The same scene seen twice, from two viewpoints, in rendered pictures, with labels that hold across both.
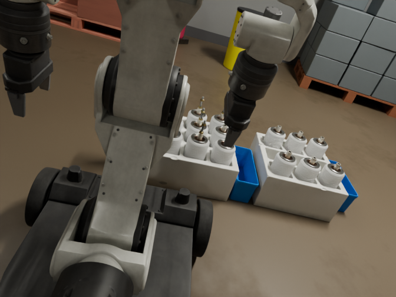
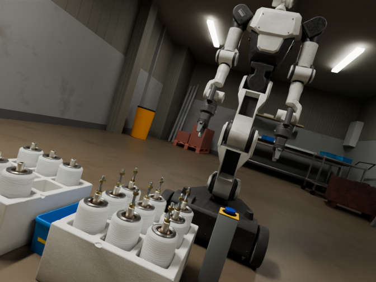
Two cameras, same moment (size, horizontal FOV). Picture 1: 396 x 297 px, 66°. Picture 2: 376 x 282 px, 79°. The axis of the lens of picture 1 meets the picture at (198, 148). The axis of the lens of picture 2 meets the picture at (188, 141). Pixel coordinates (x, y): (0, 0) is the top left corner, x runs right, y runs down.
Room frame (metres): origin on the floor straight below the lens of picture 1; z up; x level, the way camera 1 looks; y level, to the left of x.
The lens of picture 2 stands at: (1.94, 0.40, 0.56)
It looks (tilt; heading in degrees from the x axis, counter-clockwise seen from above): 3 degrees down; 202
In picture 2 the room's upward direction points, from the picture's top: 17 degrees clockwise
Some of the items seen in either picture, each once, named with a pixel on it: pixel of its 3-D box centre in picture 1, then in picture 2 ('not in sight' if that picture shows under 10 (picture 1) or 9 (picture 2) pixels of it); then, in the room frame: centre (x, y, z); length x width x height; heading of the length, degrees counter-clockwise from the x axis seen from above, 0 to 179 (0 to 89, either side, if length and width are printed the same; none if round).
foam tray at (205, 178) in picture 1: (190, 153); (131, 248); (1.24, 0.03, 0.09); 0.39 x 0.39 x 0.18; 11
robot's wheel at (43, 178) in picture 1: (46, 197); (258, 245); (0.70, 0.43, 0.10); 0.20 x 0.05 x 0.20; 9
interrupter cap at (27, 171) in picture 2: (277, 131); (19, 170); (1.44, -0.36, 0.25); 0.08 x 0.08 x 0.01
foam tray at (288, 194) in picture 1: (290, 174); (16, 196); (1.33, -0.49, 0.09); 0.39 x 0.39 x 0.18; 7
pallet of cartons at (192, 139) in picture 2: not in sight; (195, 137); (-4.50, -2.06, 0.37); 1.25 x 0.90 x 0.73; 9
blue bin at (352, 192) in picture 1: (333, 184); not in sight; (1.42, -0.76, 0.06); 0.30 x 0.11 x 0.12; 7
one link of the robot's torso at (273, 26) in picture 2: not in sight; (270, 41); (0.48, 0.13, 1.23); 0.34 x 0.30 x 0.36; 99
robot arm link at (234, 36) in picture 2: not in sight; (230, 47); (0.56, -0.07, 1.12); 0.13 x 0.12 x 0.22; 96
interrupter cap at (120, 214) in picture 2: (198, 113); (128, 216); (1.35, 0.05, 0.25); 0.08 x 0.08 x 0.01
